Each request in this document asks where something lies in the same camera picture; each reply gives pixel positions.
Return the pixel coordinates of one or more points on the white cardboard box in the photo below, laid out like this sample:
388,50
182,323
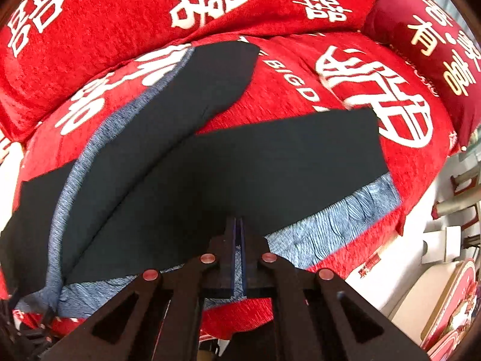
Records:
443,244

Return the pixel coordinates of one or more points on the red printed backrest cover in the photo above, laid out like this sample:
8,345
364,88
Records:
112,15

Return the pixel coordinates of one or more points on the wooden chair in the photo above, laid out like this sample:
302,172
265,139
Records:
460,186

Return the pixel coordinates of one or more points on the black pants grey lining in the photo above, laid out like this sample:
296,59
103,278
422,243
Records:
225,165

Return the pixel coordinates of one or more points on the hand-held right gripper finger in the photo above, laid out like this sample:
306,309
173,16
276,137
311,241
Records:
233,259
242,259

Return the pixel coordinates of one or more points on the dark red gold-print pillow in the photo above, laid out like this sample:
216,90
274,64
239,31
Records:
409,11

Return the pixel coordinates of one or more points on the red round decorated box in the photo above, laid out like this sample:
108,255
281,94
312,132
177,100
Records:
462,301

